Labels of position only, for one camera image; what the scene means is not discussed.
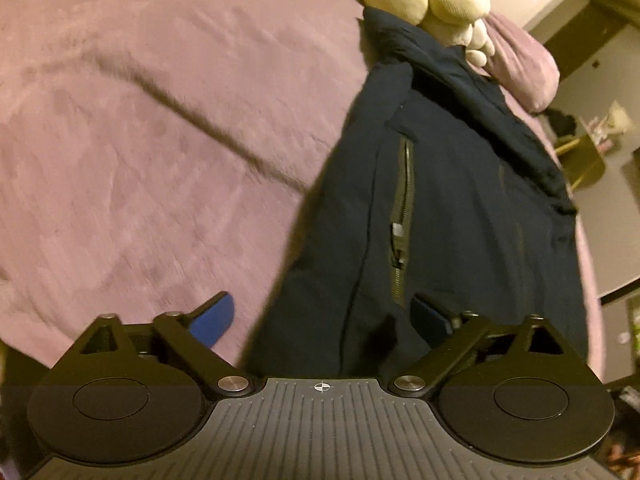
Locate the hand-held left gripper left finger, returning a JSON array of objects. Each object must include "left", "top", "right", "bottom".
[{"left": 47, "top": 291, "right": 253, "bottom": 401}]

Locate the purple pillow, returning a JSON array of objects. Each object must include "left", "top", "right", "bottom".
[{"left": 486, "top": 11, "right": 561, "bottom": 114}]

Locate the navy zip jacket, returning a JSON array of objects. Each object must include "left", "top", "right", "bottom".
[{"left": 240, "top": 6, "right": 592, "bottom": 383}]

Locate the purple fleece blanket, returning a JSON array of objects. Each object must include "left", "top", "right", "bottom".
[{"left": 0, "top": 0, "right": 601, "bottom": 376}]

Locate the yellow side table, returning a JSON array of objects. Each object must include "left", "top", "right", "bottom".
[{"left": 554, "top": 134, "right": 607, "bottom": 192}]

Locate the black cloth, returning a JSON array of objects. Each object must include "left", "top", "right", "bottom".
[{"left": 544, "top": 106, "right": 577, "bottom": 138}]

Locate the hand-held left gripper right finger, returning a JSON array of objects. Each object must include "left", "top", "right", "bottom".
[{"left": 392, "top": 294, "right": 596, "bottom": 401}]

